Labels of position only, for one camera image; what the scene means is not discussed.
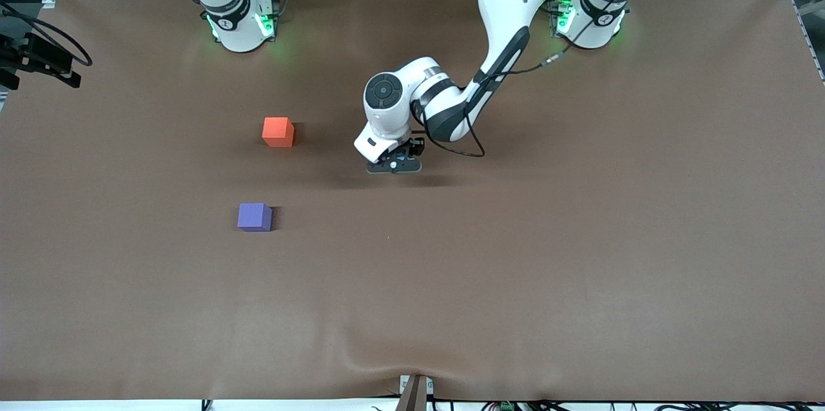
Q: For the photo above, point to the brown bar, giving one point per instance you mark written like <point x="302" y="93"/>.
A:
<point x="412" y="398"/>

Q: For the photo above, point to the purple foam block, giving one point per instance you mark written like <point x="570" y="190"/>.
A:
<point x="253" y="216"/>

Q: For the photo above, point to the orange foam block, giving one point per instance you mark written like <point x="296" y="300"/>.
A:
<point x="277" y="131"/>

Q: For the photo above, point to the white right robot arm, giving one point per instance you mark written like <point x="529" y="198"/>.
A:
<point x="238" y="31"/>

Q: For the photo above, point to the small green connector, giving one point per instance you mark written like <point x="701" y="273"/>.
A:
<point x="506" y="406"/>

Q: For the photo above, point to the brown table mat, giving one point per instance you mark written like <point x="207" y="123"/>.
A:
<point x="451" y="269"/>

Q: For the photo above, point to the white metal bracket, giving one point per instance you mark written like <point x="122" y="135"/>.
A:
<point x="430" y="385"/>

